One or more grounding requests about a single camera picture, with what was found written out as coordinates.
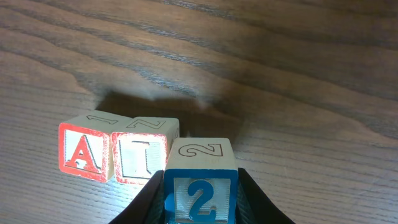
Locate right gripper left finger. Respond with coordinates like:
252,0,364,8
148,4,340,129
109,170,164,224

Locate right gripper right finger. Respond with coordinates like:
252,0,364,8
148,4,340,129
236,168,295,224

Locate blue number 2 block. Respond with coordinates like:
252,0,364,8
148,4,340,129
164,138,238,224

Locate red letter I block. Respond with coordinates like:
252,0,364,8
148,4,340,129
111,116,180,185

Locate red letter A block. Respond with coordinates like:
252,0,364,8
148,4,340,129
58,110,131,182

